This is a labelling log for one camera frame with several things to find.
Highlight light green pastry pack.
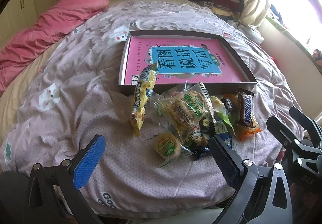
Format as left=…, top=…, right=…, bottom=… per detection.
left=210, top=96, right=236, bottom=137

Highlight dark shallow cardboard box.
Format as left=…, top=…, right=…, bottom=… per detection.
left=118, top=30, right=257, bottom=96

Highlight blue snack pack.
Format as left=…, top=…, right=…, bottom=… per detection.
left=193, top=133, right=232, bottom=160

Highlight pink and blue book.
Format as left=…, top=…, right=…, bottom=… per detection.
left=119, top=36, right=248, bottom=86

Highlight cream wardrobe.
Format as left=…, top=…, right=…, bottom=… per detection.
left=1, top=0, right=38, bottom=47

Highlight Snickers chocolate bar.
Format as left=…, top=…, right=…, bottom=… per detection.
left=237, top=88, right=255, bottom=128

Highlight clear pack brown rice cakes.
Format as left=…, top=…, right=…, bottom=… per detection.
left=155, top=82, right=215, bottom=147

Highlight yellow Alpenliebe candy pack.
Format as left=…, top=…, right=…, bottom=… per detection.
left=130, top=63, right=158, bottom=137

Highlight small dark roll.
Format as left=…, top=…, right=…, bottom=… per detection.
left=221, top=97, right=234, bottom=112

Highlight floral mauve quilt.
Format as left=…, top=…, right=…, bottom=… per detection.
left=1, top=1, right=303, bottom=219

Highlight black cartoon snack pack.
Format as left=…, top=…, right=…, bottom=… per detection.
left=188, top=117, right=216, bottom=160

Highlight round biscuit green label pack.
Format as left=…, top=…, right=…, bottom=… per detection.
left=153, top=132, right=193, bottom=167

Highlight orange bread pack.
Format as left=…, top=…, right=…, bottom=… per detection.
left=230, top=94, right=261, bottom=141

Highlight pink blanket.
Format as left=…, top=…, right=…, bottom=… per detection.
left=1, top=0, right=109, bottom=93

